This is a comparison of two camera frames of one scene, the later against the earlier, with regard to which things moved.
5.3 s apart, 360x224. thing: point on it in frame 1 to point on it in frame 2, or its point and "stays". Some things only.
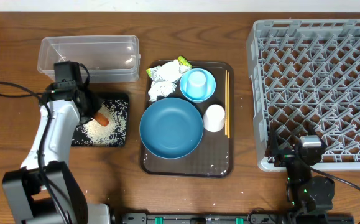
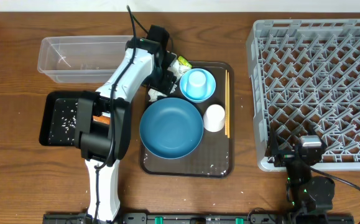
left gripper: x=98 y=99 to x=166 y=86
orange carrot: x=101 y=119 stays
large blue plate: x=171 y=128 stays
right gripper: x=285 y=157 stays
